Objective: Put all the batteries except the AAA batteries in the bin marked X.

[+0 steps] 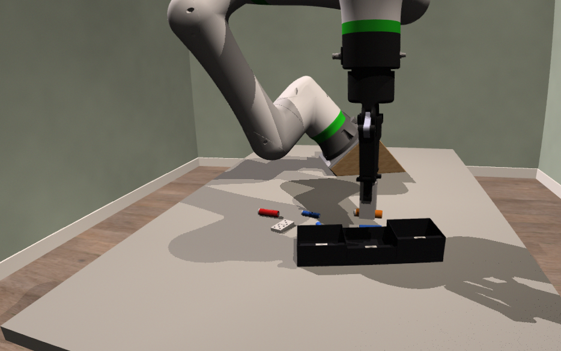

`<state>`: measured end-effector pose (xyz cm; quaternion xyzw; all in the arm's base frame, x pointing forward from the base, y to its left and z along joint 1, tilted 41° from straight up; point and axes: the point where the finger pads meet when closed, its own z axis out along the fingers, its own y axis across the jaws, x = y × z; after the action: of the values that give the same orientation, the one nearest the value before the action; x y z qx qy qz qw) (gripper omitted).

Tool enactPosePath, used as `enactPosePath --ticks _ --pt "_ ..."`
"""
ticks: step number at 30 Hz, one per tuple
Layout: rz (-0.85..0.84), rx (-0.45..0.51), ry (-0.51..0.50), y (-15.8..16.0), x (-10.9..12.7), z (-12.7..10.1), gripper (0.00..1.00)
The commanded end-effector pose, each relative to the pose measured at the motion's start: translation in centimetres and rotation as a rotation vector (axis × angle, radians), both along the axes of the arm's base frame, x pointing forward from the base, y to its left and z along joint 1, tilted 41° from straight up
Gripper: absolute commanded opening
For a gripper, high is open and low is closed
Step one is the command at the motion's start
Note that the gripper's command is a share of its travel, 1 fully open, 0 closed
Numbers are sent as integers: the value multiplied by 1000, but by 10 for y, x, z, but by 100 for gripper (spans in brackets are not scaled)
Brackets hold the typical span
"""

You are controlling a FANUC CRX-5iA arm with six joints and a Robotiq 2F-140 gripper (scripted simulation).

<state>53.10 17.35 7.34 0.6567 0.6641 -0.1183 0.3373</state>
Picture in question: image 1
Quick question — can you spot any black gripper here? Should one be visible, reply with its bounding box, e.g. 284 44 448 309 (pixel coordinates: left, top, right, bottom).
348 71 395 220

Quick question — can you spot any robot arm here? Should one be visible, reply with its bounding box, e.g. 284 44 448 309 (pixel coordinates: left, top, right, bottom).
168 0 431 160

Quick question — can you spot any white domino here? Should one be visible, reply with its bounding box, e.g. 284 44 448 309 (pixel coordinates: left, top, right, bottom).
271 219 294 233

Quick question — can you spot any orange battery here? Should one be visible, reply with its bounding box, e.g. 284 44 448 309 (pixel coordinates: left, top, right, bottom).
354 209 383 219

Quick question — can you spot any black rack of bins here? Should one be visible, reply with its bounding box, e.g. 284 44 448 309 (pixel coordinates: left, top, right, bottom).
297 218 446 267

